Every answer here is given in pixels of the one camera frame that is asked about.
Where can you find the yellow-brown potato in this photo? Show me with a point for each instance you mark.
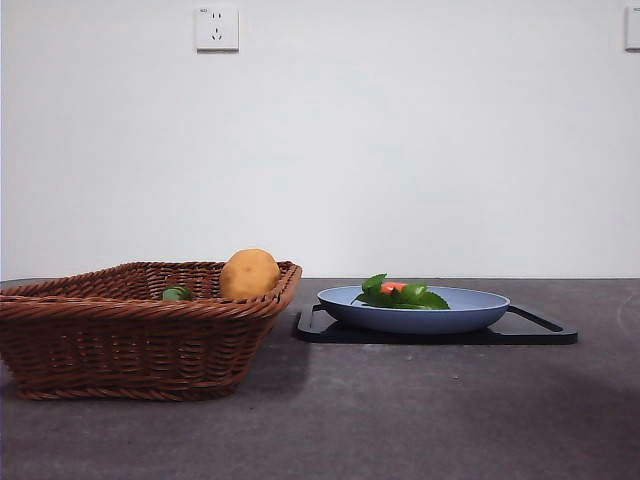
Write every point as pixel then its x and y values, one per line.
pixel 250 274

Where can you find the brown wicker basket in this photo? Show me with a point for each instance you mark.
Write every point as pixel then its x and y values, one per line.
pixel 125 345

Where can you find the dark rectangular tray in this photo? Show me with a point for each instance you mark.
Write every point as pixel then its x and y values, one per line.
pixel 530 334

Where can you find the green cucumber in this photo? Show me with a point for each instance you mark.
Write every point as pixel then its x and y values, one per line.
pixel 176 293

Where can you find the blue round plate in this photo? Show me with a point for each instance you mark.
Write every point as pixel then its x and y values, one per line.
pixel 415 320

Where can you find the white wall socket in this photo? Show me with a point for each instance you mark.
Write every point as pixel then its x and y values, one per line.
pixel 217 28
pixel 633 27

